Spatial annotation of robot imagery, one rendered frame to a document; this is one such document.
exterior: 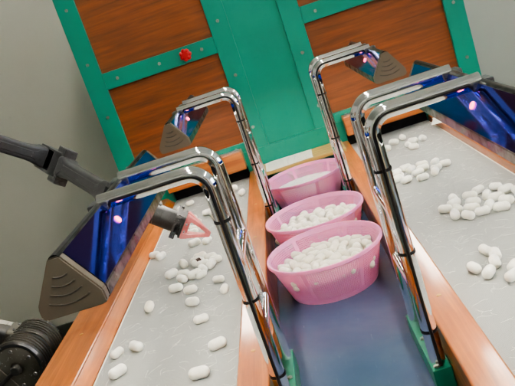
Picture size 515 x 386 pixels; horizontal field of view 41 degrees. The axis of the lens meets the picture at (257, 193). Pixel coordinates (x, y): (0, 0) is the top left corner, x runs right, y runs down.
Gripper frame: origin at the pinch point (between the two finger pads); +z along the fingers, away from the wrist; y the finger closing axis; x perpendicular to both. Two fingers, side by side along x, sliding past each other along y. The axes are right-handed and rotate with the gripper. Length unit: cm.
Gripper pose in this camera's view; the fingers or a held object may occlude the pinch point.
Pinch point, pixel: (207, 233)
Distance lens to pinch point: 179.3
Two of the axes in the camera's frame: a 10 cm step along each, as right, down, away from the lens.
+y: -0.1, -2.4, 9.7
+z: 9.3, 3.6, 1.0
